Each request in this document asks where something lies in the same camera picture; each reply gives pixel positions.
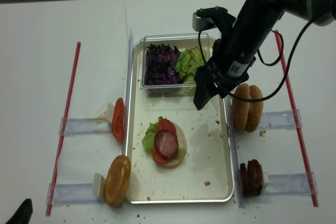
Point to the white pusher block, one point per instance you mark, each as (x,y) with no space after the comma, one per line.
(109,113)
(265,178)
(98,186)

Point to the clear upper right rail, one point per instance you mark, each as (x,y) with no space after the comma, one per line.
(287,119)

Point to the red guide rod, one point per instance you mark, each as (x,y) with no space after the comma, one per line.
(309,173)
(61,138)

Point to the clear lower left rail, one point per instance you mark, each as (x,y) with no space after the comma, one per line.
(60,194)

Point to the red left guide rod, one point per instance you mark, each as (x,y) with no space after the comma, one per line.
(61,138)

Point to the clear right long rail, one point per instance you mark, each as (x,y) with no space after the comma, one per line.
(234,152)

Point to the standing meat patty stack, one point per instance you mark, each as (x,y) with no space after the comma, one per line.
(251,178)

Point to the white metal tray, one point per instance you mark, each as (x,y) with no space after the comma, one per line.
(204,175)

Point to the tomato slices on bun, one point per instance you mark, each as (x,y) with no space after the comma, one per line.
(164,124)

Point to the clear lower right rail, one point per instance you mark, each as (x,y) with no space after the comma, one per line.
(285,189)

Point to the red right guide rod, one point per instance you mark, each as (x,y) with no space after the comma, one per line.
(309,173)

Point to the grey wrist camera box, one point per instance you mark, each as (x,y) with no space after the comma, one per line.
(204,17)

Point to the clear upper left rail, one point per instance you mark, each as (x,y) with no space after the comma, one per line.
(71,126)

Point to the bottom bun on tray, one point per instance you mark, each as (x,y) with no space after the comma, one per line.
(181,150)

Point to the toasted bun half standing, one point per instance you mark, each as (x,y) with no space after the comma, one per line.
(117,181)

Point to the sesame bun right standing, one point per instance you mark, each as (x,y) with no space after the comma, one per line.
(255,109)

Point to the sesame bun standing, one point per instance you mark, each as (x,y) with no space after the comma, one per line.
(255,109)
(240,108)

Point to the purple cabbage shreds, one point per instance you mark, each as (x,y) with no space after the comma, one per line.
(160,61)

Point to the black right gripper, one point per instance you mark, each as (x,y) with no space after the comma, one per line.
(220,74)

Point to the round meat patty slice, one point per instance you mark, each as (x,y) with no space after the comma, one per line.
(166,144)

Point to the green lettuce in container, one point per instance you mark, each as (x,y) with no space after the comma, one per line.
(188,62)

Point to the white lower right pusher block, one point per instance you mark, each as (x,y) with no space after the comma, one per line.
(265,178)

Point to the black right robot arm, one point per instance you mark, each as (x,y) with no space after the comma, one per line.
(241,37)

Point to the white upper left pusher block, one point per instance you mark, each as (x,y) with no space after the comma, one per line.
(109,113)

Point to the clear plastic salad container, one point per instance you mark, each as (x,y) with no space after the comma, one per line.
(181,41)

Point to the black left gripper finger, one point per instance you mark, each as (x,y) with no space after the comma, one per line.
(23,213)

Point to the sesame bun left standing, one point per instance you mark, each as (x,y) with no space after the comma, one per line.
(240,108)

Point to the standing tomato slice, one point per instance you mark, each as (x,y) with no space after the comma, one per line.
(117,120)

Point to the white lower left pusher block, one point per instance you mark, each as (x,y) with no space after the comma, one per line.
(98,186)

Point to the lettuce leaf on bun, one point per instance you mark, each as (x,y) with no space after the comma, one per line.
(148,140)

